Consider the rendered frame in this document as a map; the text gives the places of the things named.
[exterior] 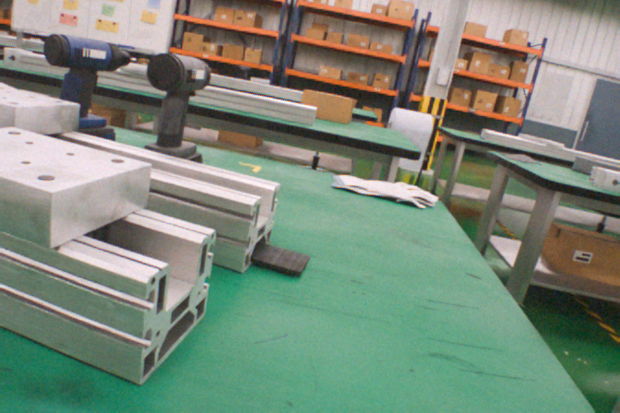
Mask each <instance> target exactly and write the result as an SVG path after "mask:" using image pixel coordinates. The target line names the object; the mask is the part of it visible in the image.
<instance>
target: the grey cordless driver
mask: <svg viewBox="0 0 620 413"><path fill-rule="evenodd" d="M147 77H148V80H149V83H150V84H151V86H152V87H154V88H155V89H157V90H160V91H165V92H167V93H166V96H165V98H163V101H162V106H161V115H160V120H159V124H158V130H159V133H158V137H157V142H153V143H150V144H147V145H146V146H145V147H144V149H146V150H150V151H153V152H157V153H161V154H164V155H168V156H172V157H176V158H179V159H186V160H190V161H194V162H197V163H201V164H203V158H202V154H201V153H199V152H197V145H196V144H194V143H190V142H185V141H182V140H183V134H184V129H185V118H186V114H187V108H188V102H189V97H190V96H191V97H195V96H196V90H201V89H204V88H205V87H207V86H208V83H209V82H210V79H211V72H210V68H209V67H208V64H207V63H205V62H204V61H203V60H199V59H196V58H195V57H190V56H184V55H179V54H174V53H159V54H157V55H155V56H153V57H152V58H151V59H150V61H149V63H148V66H147Z"/></svg>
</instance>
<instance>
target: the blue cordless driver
mask: <svg viewBox="0 0 620 413"><path fill-rule="evenodd" d="M43 53H44V57H45V59H46V60H47V62H48V63H49V64H50V65H52V66H58V67H63V68H69V72H68V73H67V72H66V74H65V75H64V79H63V84H62V88H61V93H60V97H59V100H65V101H69V102H73V103H77V104H80V108H79V122H78V131H74V132H78V133H81V134H85V135H89V136H96V137H99V138H103V139H106V140H110V141H113V142H114V141H115V131H114V129H113V128H112V127H111V126H108V125H107V119H105V118H103V117H100V116H97V115H94V114H90V113H89V105H90V100H91V94H92V90H93V89H95V88H96V85H97V81H98V76H99V75H98V74H97V73H98V71H110V72H112V71H113V72H114V71H115V70H117V69H118V68H119V67H123V66H128V65H129V63H130V62H134V63H135V62H136V61H137V59H132V58H130V56H129V54H128V53H126V52H124V51H122V50H120V49H119V47H118V46H117V45H116V44H114V43H109V42H105V41H98V40H93V39H87V38H81V37H77V36H71V35H65V34H51V35H50V36H49V37H48V38H47V39H46V41H45V43H44V45H43Z"/></svg>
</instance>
